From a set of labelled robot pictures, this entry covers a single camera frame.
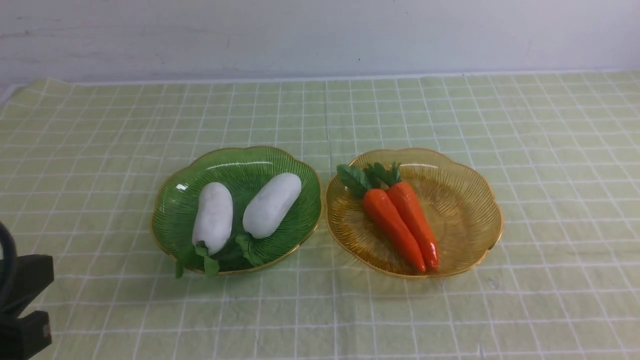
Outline green checkered tablecloth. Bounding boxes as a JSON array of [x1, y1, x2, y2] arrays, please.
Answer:
[[0, 70, 640, 360]]

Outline green glass plate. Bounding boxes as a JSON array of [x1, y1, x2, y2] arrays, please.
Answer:
[[150, 145, 323, 278]]

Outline white radish with leaves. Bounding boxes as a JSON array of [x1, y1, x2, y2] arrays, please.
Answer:
[[191, 182, 234, 277], [235, 172, 302, 267]]

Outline amber glass plate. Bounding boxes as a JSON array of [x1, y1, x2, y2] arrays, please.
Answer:
[[325, 147, 505, 280]]

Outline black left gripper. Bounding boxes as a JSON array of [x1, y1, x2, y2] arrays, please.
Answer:
[[0, 254, 55, 360]]

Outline orange carrot with leaves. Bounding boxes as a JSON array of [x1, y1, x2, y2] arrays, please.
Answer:
[[336, 164, 427, 272], [365, 162, 440, 271]]

